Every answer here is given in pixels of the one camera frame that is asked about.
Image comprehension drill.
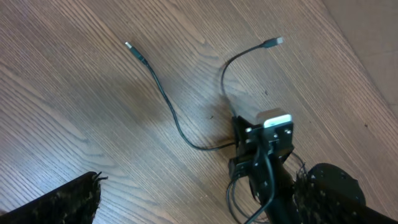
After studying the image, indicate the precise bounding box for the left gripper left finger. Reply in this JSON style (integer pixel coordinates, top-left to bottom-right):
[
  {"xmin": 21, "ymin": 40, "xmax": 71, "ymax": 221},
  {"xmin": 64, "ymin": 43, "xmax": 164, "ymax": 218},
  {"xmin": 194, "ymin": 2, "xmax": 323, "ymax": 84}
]
[{"xmin": 1, "ymin": 171, "xmax": 107, "ymax": 224}]

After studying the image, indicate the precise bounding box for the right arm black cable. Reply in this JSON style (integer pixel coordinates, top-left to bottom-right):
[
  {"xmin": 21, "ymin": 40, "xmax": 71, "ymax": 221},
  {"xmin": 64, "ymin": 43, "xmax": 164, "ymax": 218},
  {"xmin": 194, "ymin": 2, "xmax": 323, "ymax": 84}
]
[{"xmin": 226, "ymin": 146, "xmax": 308, "ymax": 224}]

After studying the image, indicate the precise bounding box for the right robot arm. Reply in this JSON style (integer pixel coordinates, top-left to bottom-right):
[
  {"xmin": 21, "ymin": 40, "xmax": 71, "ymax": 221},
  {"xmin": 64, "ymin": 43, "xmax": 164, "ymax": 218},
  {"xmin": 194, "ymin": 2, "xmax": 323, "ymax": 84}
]
[{"xmin": 226, "ymin": 114, "xmax": 372, "ymax": 223}]

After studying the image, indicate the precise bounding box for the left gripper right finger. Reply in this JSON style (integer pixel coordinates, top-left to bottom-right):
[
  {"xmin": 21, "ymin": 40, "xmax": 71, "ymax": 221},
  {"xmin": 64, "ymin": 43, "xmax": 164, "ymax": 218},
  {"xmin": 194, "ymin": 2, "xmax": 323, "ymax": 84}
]
[{"xmin": 294, "ymin": 170, "xmax": 397, "ymax": 224}]

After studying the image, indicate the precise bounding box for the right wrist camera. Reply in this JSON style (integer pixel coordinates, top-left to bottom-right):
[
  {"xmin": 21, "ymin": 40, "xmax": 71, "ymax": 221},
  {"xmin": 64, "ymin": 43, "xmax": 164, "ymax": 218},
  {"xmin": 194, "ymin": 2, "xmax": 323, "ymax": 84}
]
[{"xmin": 256, "ymin": 108, "xmax": 292, "ymax": 128}]

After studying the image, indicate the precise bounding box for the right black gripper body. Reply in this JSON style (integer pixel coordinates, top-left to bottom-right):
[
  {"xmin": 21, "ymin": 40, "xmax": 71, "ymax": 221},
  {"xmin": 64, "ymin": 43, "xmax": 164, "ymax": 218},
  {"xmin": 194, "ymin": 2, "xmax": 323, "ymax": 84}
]
[{"xmin": 228, "ymin": 116, "xmax": 294, "ymax": 202}]

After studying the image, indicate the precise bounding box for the smooth black USB cable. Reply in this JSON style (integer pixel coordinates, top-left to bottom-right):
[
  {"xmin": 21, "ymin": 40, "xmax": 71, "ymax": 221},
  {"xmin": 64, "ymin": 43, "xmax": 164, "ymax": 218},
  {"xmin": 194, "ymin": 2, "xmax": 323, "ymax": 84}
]
[{"xmin": 124, "ymin": 36, "xmax": 285, "ymax": 152}]

